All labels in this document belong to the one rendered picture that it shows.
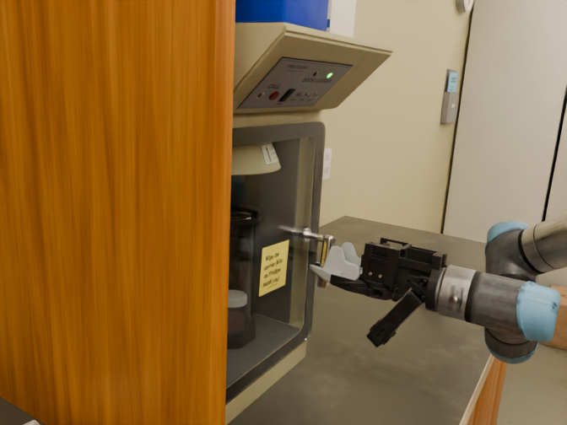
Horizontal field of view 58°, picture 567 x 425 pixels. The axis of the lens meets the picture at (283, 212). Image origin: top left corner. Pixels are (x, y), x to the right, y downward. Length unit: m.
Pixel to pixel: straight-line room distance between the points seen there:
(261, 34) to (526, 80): 3.11
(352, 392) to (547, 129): 2.86
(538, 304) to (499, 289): 0.05
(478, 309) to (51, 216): 0.58
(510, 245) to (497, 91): 2.78
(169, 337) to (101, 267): 0.12
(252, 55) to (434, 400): 0.65
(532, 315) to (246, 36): 0.50
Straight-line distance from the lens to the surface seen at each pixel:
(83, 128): 0.64
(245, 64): 0.58
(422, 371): 1.03
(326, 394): 0.93
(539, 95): 3.60
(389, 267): 0.78
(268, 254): 0.78
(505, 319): 0.76
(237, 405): 0.85
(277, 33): 0.56
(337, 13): 0.74
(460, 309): 0.77
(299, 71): 0.65
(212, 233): 0.52
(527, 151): 3.61
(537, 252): 0.86
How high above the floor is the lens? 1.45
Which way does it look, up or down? 15 degrees down
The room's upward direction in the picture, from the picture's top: 3 degrees clockwise
